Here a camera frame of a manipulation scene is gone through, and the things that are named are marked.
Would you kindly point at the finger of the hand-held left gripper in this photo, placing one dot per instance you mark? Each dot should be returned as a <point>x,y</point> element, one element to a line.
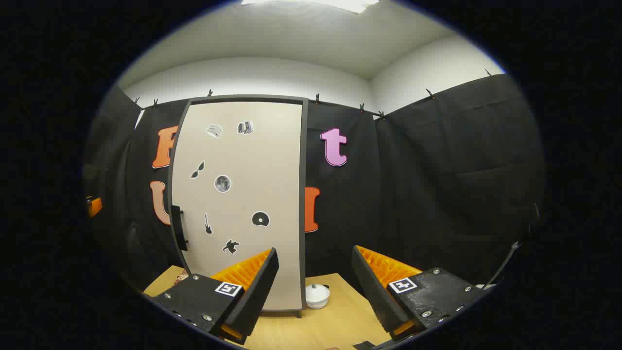
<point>95,207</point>

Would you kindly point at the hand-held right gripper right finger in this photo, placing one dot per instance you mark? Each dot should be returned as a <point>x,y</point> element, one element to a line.
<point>374,296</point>

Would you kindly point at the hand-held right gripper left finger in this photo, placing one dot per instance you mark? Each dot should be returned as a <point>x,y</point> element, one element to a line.
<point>260,291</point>

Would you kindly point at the gray cabinet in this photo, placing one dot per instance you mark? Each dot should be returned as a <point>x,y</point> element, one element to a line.
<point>305,194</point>

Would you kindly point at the beige cabinet door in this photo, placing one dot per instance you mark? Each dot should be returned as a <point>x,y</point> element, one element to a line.
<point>252,170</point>

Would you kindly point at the brown picture book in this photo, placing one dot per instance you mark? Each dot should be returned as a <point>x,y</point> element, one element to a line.
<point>181,278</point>

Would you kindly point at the black backdrop cloth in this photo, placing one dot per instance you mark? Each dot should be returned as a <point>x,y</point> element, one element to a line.
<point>437,184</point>

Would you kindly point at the ceiling light panel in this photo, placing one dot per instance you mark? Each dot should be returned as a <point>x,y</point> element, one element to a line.
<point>340,5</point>

